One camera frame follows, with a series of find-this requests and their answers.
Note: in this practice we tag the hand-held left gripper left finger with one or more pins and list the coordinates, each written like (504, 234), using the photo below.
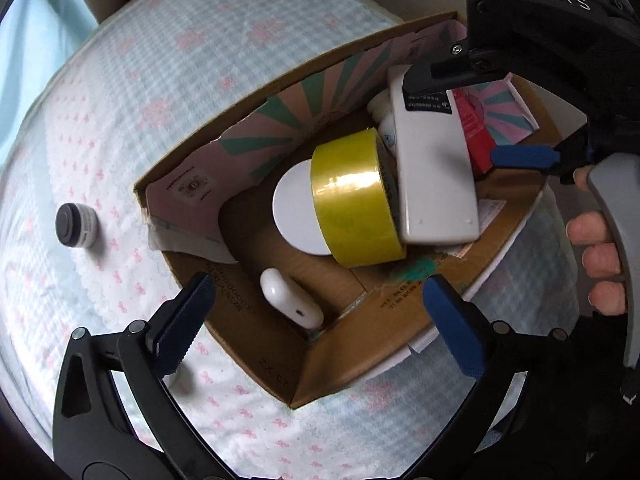
(182, 325)

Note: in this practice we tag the patterned cardboard box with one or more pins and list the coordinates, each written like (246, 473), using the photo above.
(250, 340)

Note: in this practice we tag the white remote control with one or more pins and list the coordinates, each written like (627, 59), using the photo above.
(435, 185)

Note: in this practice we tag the small red box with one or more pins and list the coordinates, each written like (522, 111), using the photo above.
(475, 135)

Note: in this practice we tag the white round lidded jar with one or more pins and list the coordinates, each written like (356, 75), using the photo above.
(295, 210)

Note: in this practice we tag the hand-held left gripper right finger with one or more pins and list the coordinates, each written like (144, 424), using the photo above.
(455, 330)

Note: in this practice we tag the white earbuds case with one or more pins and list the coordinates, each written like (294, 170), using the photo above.
(290, 300)

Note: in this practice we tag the person's right forearm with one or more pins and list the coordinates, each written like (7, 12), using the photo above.
(600, 385)

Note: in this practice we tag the small jar black lid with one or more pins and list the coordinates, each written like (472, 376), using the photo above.
(75, 225)

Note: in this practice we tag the white jar green label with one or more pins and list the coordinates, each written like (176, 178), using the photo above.
(381, 107)

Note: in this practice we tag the person's right hand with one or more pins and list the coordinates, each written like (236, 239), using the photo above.
(597, 260)

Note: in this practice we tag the light blue hanging cloth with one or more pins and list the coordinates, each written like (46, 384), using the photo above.
(30, 60)

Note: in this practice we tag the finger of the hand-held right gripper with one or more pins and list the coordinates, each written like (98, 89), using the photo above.
(525, 156)
(435, 77)

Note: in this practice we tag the yellow tape roll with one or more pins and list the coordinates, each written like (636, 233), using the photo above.
(350, 210)

